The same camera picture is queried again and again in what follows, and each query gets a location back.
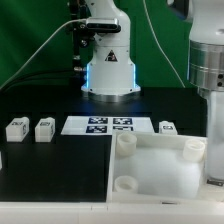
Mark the white block left edge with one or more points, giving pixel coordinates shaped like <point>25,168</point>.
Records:
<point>1,160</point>

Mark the black camera on stand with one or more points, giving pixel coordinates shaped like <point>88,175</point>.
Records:
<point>83,34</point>

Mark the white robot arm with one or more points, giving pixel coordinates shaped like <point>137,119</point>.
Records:
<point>111,73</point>

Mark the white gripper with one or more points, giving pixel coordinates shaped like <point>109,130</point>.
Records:
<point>215,134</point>

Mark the white square tabletop part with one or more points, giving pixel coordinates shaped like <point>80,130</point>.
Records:
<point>145,166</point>

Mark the white sheet with tags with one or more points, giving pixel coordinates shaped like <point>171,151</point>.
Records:
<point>96,125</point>

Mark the white front rail fixture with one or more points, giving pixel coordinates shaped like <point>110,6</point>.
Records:
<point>80,213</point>

